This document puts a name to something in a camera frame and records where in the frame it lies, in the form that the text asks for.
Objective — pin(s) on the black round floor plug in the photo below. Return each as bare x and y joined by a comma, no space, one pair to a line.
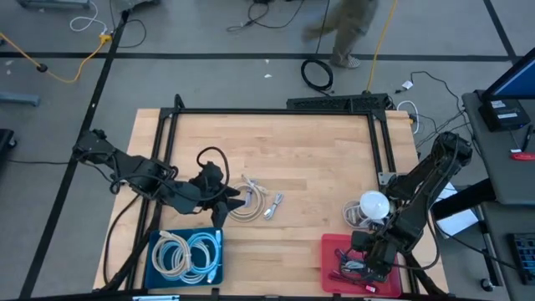
42,67

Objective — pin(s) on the black rolling chair base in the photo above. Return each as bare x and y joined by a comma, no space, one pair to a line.
5,142

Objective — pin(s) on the black keyboard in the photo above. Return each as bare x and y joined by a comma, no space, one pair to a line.
524,259

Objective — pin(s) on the teal blue plastic tray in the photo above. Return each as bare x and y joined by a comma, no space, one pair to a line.
161,284

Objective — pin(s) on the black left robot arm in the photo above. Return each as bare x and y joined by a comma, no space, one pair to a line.
142,175

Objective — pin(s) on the black table frame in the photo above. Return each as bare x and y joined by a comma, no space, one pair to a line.
251,111

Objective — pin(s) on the silver metal bracket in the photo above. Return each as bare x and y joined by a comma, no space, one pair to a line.
383,179

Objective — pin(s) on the grey desk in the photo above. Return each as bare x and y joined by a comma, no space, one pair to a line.
501,251
501,175

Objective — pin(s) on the white round dome lamp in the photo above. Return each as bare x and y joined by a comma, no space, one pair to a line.
375,205

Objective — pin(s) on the black caster wheel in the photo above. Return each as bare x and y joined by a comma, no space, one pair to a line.
487,284

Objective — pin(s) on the person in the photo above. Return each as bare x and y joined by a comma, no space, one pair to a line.
347,25

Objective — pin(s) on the white power adapter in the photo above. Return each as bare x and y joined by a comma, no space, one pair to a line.
408,85

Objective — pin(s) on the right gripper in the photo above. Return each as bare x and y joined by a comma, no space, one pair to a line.
378,255

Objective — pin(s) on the white paper sheet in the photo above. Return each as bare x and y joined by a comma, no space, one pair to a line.
460,223

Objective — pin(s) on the black power strip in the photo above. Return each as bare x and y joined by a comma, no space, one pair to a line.
334,102

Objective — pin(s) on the black desk leg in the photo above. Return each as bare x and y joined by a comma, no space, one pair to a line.
468,198

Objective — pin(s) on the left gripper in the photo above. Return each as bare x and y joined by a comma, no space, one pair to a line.
209,188

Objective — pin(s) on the grey furniture foot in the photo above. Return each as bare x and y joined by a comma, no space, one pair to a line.
18,99
54,3

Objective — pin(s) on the red flat item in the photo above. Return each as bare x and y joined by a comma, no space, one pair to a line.
524,156

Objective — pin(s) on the red plastic tray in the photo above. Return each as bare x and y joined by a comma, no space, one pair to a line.
328,246

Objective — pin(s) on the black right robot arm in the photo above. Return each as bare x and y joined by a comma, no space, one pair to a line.
422,184

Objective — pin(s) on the black pen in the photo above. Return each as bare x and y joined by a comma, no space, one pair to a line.
527,138

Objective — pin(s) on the black box device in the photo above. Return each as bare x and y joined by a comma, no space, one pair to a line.
503,117

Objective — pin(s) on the computer monitor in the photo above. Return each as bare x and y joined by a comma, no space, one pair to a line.
518,81

